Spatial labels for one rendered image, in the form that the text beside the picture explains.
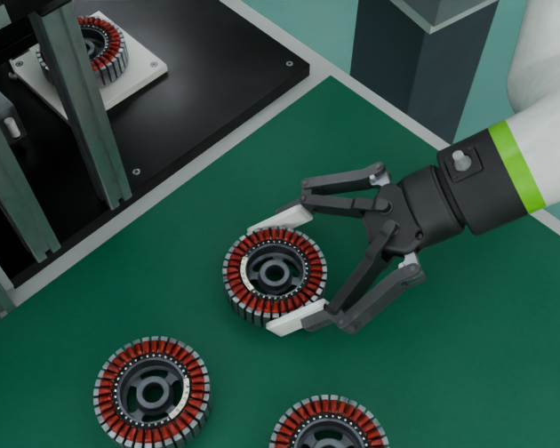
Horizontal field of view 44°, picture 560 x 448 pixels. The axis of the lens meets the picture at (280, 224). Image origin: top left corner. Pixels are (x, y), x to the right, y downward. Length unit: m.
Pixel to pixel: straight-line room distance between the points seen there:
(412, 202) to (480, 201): 0.06
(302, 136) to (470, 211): 0.30
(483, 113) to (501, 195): 1.36
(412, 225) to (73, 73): 0.35
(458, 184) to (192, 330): 0.31
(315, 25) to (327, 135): 1.31
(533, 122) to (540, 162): 0.04
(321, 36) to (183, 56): 1.22
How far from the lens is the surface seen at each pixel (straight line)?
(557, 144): 0.65
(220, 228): 0.81
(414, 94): 1.34
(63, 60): 0.65
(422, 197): 0.67
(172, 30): 1.01
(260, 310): 0.71
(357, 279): 0.69
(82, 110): 0.69
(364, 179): 0.73
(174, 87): 0.93
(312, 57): 0.99
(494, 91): 2.08
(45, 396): 0.75
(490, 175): 0.65
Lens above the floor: 1.43
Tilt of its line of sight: 57 degrees down
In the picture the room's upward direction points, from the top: straight up
